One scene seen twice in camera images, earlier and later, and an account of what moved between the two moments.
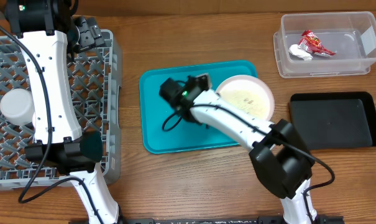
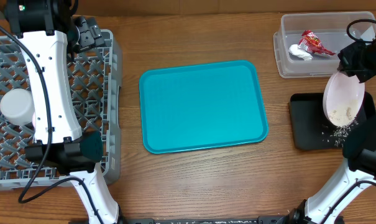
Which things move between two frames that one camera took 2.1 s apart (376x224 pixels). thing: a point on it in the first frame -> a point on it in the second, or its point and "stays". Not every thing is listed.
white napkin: x=300 y=53 stays
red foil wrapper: x=310 y=42 stays
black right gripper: x=192 y=83 -> x=352 y=62
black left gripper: x=94 y=35 stays
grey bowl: x=17 y=106 stays
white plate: x=249 y=93 -> x=343 y=99
